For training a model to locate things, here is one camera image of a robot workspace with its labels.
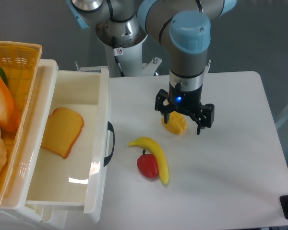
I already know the white drawer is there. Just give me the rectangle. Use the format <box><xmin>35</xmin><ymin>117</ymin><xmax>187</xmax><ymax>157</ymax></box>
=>
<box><xmin>26</xmin><ymin>69</ymin><xmax>114</xmax><ymax>223</ymax></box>

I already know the yellow wicker basket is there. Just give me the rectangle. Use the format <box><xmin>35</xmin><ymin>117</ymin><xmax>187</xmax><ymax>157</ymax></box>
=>
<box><xmin>0</xmin><ymin>41</ymin><xmax>42</xmax><ymax>206</ymax></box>

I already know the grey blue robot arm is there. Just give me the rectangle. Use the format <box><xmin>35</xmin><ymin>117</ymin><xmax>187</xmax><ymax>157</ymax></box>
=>
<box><xmin>67</xmin><ymin>0</ymin><xmax>236</xmax><ymax>131</ymax></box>

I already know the toy yellow bell pepper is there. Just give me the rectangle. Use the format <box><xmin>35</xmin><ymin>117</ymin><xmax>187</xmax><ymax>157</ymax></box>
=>
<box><xmin>161</xmin><ymin>111</ymin><xmax>188</xmax><ymax>135</ymax></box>

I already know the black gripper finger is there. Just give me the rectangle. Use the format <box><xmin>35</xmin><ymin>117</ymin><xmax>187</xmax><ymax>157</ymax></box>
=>
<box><xmin>155</xmin><ymin>89</ymin><xmax>175</xmax><ymax>124</ymax></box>
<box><xmin>187</xmin><ymin>103</ymin><xmax>215</xmax><ymax>135</ymax></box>

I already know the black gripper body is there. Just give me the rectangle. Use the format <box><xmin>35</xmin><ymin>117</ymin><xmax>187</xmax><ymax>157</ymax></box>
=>
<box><xmin>168</xmin><ymin>84</ymin><xmax>202</xmax><ymax>114</ymax></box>

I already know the toy orange baguette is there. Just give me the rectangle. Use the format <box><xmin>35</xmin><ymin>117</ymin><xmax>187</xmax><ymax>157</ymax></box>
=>
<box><xmin>0</xmin><ymin>76</ymin><xmax>21</xmax><ymax>132</ymax></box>

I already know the toy red bell pepper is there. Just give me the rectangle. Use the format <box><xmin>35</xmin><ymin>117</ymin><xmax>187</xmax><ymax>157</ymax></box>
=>
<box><xmin>136</xmin><ymin>149</ymin><xmax>158</xmax><ymax>178</ymax></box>

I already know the toy yellow banana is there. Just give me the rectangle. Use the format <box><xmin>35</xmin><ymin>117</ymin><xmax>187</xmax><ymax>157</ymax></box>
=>
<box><xmin>128</xmin><ymin>137</ymin><xmax>169</xmax><ymax>185</ymax></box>

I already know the white drawer cabinet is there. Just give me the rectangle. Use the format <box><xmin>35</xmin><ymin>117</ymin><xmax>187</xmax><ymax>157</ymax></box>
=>
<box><xmin>0</xmin><ymin>58</ymin><xmax>69</xmax><ymax>230</ymax></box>

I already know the toy green vegetable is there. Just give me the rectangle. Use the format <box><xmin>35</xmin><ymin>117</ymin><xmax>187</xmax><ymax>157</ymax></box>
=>
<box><xmin>0</xmin><ymin>67</ymin><xmax>8</xmax><ymax>86</ymax></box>

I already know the toy bread slice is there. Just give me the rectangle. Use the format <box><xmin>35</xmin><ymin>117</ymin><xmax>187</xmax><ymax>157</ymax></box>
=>
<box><xmin>41</xmin><ymin>107</ymin><xmax>84</xmax><ymax>159</ymax></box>

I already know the black top drawer handle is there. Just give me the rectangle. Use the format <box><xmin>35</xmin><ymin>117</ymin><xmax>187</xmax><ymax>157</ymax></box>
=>
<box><xmin>104</xmin><ymin>121</ymin><xmax>116</xmax><ymax>167</ymax></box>

